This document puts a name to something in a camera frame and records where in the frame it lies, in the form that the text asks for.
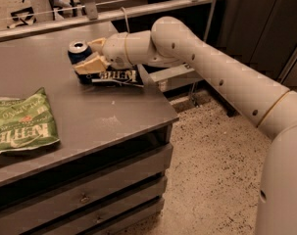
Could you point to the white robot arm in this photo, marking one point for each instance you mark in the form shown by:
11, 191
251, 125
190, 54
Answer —
270, 106

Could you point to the top grey drawer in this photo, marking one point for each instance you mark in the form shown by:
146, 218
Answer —
85, 191

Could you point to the grey metal rail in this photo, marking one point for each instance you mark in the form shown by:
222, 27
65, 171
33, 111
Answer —
131, 12

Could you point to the grey metal bracket block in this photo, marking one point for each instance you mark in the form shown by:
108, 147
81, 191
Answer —
173, 78

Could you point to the blue kettle chip bag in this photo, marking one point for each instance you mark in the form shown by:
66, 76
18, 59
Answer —
112, 77

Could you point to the middle grey drawer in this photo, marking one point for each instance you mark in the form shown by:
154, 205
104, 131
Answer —
85, 218

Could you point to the green kettle chip bag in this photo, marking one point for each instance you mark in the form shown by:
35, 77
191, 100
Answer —
26, 124

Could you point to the grey drawer cabinet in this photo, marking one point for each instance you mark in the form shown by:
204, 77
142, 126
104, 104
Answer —
98, 126

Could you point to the dark grey cabinet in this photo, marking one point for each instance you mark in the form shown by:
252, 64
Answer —
261, 34

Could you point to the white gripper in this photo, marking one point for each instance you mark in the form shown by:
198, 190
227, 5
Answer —
114, 50

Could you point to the bottom grey drawer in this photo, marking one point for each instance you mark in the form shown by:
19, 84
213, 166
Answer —
128, 218

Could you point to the blue pepsi can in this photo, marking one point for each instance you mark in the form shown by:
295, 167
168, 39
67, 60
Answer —
78, 51

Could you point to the grey drawer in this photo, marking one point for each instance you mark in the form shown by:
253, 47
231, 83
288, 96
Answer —
128, 218
85, 191
85, 218

